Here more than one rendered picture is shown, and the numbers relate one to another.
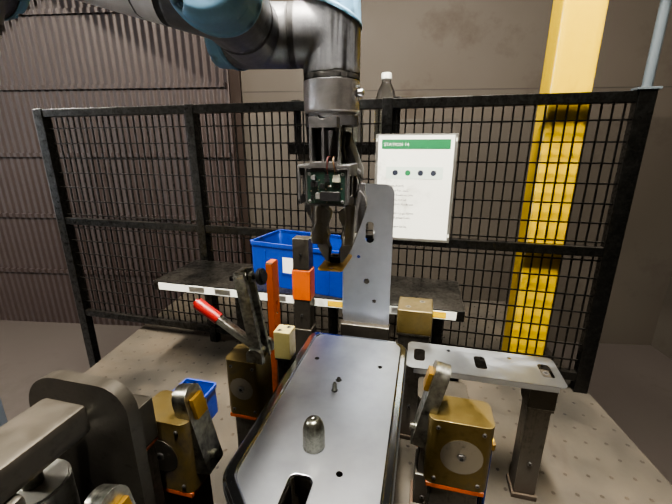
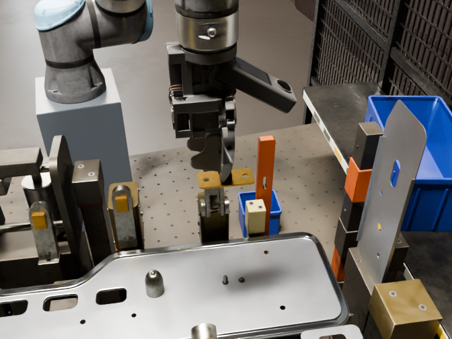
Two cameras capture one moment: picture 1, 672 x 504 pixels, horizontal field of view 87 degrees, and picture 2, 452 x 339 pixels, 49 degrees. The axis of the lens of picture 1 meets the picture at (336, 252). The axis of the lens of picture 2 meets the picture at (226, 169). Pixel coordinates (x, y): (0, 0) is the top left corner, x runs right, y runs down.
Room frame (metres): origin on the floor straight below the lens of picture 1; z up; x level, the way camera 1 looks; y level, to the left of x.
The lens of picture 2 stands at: (0.32, -0.54, 1.70)
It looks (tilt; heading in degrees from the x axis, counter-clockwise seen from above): 37 degrees down; 68
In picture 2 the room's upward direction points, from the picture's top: straight up
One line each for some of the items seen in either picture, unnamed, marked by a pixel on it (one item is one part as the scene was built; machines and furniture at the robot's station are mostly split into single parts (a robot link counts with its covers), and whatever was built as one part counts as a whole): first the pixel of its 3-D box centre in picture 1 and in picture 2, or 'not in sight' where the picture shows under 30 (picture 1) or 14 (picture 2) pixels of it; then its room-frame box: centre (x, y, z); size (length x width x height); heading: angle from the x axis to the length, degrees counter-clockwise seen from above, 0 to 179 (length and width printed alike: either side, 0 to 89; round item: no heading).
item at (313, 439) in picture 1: (313, 435); (154, 284); (0.42, 0.03, 1.02); 0.03 x 0.03 x 0.07
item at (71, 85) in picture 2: not in sight; (72, 71); (0.40, 0.65, 1.15); 0.15 x 0.15 x 0.10
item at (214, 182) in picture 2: (335, 259); (225, 175); (0.54, 0.00, 1.25); 0.08 x 0.04 x 0.01; 166
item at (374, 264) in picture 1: (366, 257); (385, 200); (0.80, -0.07, 1.17); 0.12 x 0.01 x 0.34; 76
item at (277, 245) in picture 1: (309, 260); (416, 158); (1.01, 0.08, 1.09); 0.30 x 0.17 x 0.13; 67
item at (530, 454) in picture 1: (530, 435); not in sight; (0.60, -0.40, 0.84); 0.05 x 0.05 x 0.29; 76
